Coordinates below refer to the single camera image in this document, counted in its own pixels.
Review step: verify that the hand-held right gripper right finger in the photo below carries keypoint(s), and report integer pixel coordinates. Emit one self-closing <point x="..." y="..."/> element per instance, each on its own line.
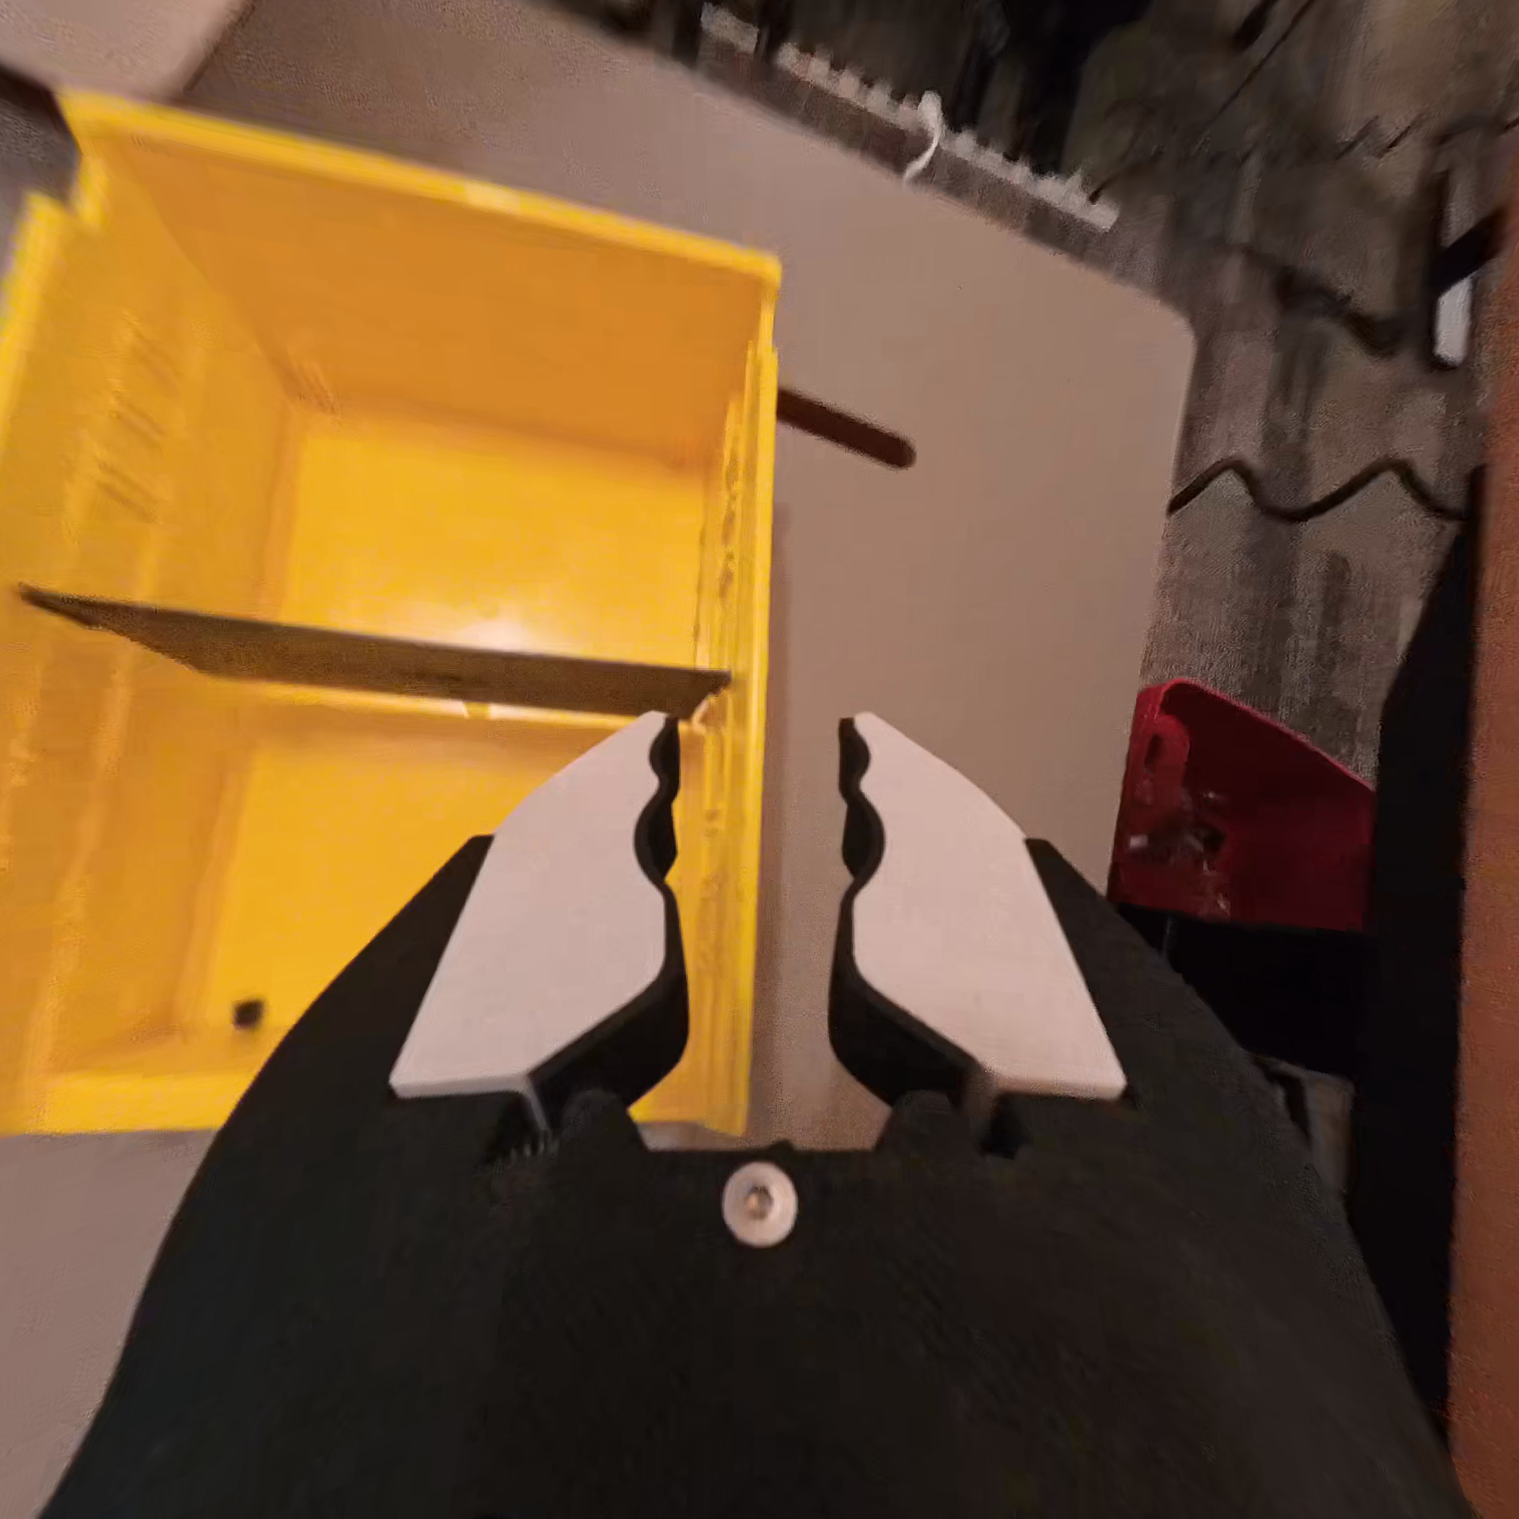
<point x="970" y="936"/>

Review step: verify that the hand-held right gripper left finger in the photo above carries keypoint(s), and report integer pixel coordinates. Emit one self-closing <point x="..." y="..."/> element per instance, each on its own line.
<point x="557" y="936"/>

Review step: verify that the yellow plastic bin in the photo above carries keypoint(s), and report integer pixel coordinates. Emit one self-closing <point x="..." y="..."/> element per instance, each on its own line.
<point x="474" y="501"/>

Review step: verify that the dark red bin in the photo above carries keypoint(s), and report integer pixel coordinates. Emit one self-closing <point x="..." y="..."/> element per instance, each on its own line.
<point x="1246" y="822"/>

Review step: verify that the grey desk with wood edge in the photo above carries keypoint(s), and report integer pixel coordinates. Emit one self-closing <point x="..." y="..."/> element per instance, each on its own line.
<point x="1486" y="952"/>

